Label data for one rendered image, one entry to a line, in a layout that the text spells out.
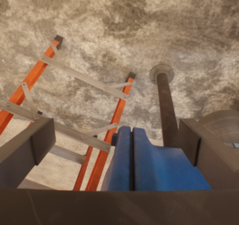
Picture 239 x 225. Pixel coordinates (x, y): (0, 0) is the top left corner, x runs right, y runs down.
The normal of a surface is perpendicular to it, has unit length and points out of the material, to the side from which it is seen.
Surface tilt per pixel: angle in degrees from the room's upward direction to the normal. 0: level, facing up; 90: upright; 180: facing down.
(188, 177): 110
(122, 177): 121
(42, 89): 0
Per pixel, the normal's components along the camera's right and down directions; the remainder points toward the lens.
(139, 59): -0.12, 0.62
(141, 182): 0.11, -0.98
